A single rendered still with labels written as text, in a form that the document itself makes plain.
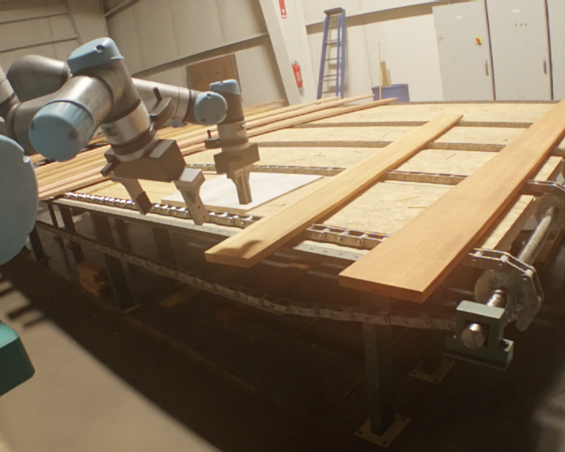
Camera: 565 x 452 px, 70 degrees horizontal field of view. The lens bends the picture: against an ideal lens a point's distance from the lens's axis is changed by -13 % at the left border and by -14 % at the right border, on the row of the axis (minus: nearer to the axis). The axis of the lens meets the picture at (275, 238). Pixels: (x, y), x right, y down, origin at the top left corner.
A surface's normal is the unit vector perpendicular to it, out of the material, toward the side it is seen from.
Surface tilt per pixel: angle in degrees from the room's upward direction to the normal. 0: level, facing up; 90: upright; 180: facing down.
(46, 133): 114
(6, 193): 97
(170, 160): 97
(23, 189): 97
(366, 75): 90
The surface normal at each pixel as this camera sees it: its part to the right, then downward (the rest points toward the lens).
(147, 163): -0.44, 0.71
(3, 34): 0.71, 0.06
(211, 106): 0.44, 0.25
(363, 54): -0.47, 0.37
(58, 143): -0.15, 0.73
